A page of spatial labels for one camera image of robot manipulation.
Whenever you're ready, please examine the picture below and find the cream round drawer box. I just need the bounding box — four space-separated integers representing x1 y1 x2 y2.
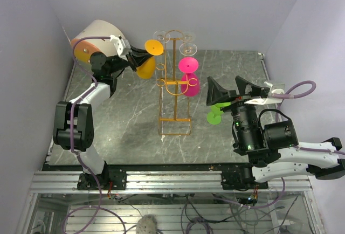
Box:
71 19 125 63

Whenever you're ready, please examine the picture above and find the magenta plastic goblet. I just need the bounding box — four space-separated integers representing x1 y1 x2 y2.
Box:
178 57 200 97

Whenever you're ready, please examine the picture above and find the green plastic goblet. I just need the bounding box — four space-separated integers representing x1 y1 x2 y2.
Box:
206 102 231 125

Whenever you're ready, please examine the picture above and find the clear glass tumbler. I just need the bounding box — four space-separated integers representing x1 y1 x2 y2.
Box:
153 30 170 44

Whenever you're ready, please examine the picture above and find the orange plastic goblet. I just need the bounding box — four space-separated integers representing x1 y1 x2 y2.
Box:
136 39 164 79

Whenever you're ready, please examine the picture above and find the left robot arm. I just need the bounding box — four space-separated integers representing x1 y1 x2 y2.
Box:
53 48 153 189

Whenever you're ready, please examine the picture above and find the clear round wine glass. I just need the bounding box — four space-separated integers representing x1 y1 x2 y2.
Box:
181 31 196 43

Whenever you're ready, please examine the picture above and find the gold wire wine glass rack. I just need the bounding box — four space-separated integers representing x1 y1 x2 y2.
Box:
156 30 194 136

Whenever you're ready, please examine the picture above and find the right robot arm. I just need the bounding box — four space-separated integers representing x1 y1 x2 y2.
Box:
206 76 344 189

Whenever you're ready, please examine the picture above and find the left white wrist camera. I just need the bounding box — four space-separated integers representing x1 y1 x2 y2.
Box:
110 35 131 61

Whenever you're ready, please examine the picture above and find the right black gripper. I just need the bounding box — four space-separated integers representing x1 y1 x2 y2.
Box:
208 75 265 152

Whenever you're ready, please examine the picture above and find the grey fuzzy ball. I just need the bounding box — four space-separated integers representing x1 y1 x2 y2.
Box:
135 215 158 234

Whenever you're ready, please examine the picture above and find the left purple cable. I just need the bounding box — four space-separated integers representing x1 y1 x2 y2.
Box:
61 36 127 234

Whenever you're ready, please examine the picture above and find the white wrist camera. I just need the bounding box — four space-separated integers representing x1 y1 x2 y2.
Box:
245 80 285 105
110 35 131 61

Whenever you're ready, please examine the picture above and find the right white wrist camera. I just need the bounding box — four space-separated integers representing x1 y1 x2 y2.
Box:
245 80 285 105

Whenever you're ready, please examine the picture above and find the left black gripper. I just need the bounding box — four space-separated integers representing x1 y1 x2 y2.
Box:
108 45 155 75

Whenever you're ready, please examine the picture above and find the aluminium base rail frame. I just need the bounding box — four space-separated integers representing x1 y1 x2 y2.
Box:
29 163 313 194

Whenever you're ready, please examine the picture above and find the clear flute wine glass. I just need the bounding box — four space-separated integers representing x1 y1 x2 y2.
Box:
179 43 198 57

